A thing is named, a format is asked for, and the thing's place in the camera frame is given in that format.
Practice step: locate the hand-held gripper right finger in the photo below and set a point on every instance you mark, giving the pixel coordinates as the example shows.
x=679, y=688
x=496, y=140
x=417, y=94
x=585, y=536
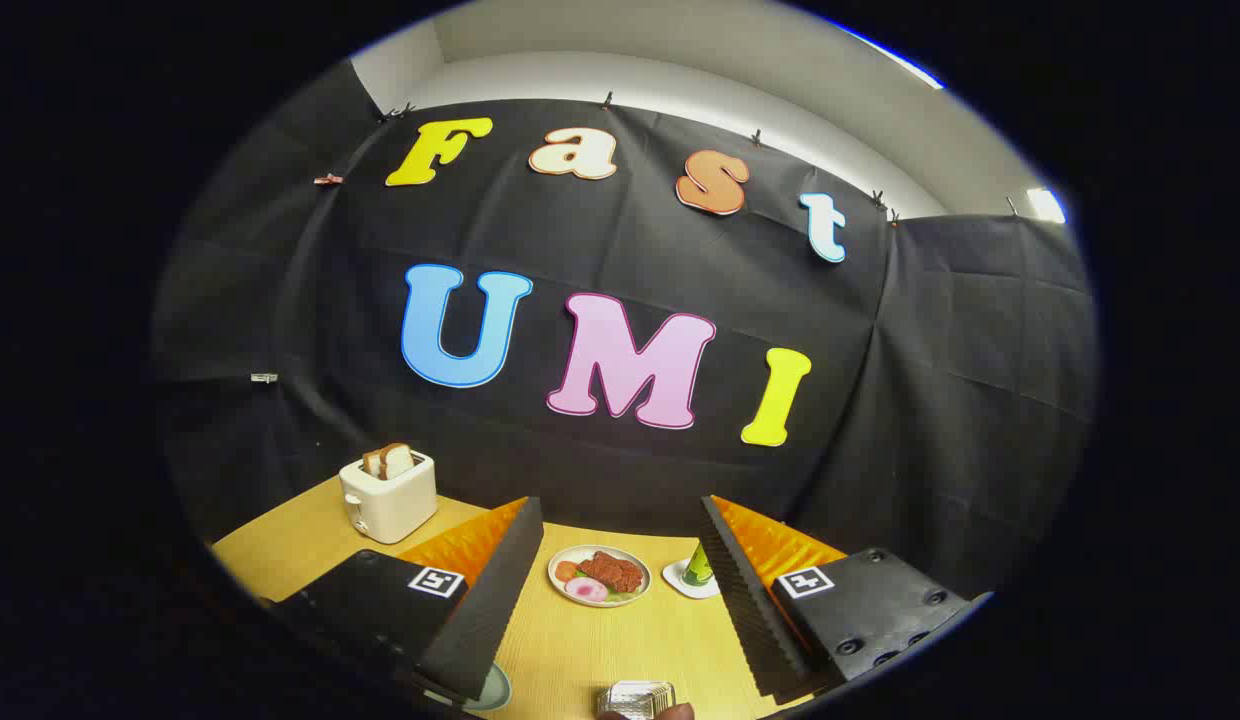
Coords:
x=750, y=620

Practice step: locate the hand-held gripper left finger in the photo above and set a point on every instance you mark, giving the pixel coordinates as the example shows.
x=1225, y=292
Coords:
x=490, y=610

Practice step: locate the green drink bottle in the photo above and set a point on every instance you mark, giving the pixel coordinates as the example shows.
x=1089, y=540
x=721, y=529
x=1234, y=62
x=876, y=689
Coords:
x=698, y=570

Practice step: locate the pale green plate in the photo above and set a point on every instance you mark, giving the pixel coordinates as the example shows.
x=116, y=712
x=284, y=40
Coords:
x=495, y=688

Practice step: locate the orange carrot slice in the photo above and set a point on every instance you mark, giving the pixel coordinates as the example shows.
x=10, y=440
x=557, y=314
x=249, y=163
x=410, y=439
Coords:
x=566, y=571

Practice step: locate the white square coaster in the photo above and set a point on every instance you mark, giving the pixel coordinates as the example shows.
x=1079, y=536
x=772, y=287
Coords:
x=675, y=577

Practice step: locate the white round food plate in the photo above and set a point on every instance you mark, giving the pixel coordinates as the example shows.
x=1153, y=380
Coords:
x=570, y=556

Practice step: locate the pink ham slice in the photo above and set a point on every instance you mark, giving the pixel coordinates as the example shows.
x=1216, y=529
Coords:
x=585, y=590

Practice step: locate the brown meat pieces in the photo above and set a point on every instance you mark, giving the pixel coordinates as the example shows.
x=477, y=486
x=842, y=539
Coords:
x=612, y=572

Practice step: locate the white toaster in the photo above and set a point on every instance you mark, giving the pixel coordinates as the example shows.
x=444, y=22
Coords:
x=395, y=500

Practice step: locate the large toast bread slice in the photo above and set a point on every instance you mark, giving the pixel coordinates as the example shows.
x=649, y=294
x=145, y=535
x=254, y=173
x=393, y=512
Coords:
x=398, y=460

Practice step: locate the small toast bread slice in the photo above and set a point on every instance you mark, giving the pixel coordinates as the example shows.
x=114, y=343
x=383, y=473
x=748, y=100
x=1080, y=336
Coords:
x=372, y=463

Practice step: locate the ceiling light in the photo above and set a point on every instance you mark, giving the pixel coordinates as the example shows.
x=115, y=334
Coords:
x=1045, y=205

